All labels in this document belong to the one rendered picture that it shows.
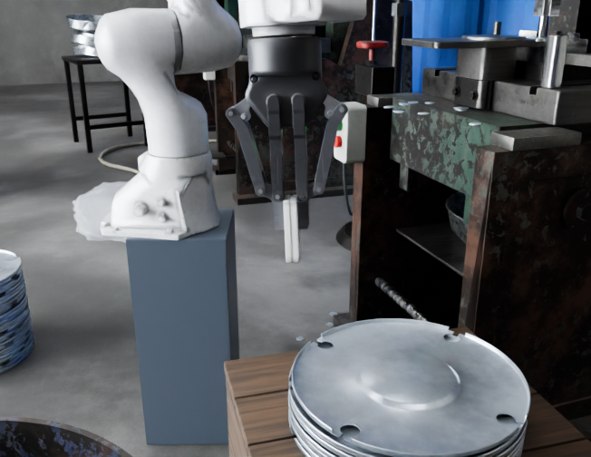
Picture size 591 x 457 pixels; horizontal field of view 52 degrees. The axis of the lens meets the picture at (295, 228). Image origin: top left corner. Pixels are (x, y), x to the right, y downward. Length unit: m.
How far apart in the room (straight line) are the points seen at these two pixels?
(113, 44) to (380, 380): 0.66
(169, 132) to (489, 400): 0.67
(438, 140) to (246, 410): 0.71
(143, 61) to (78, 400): 0.81
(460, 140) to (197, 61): 0.51
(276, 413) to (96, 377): 0.83
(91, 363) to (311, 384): 0.95
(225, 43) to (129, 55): 0.17
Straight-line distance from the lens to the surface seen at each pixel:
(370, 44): 1.52
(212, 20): 1.09
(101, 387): 1.54
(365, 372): 0.79
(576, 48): 1.37
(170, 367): 1.23
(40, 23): 7.67
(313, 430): 0.71
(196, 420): 1.29
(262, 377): 0.88
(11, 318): 1.65
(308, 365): 0.81
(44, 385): 1.59
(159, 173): 1.11
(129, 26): 1.06
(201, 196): 1.12
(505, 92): 1.26
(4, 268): 1.68
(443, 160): 1.27
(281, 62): 0.61
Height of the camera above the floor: 0.84
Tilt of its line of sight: 20 degrees down
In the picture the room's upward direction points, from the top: straight up
